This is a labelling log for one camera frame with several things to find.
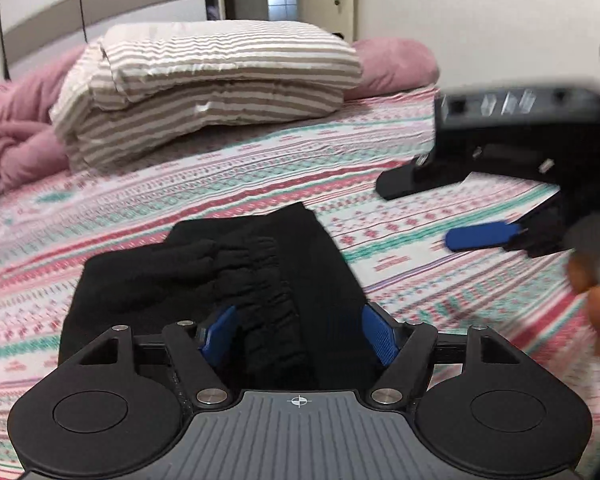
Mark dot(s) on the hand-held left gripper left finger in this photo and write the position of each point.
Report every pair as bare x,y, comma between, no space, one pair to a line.
220,335

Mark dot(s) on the black pants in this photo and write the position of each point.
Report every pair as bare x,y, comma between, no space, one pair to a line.
180,270

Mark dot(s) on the white door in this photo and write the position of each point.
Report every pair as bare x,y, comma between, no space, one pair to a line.
320,5

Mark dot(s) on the striped folded duvet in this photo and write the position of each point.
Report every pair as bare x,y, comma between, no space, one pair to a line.
205,85

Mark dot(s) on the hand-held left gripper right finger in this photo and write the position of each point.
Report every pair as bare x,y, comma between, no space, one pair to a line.
379,335

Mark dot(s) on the mauve pillow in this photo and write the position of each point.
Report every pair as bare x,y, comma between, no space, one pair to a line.
394,67

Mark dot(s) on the mauve comforter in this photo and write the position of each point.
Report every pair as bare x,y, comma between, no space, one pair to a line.
20,130

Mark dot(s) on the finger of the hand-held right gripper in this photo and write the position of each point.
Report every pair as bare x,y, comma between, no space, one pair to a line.
479,237
404,182

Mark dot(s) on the patterned bed sheet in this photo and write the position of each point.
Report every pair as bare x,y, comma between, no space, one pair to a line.
280,170

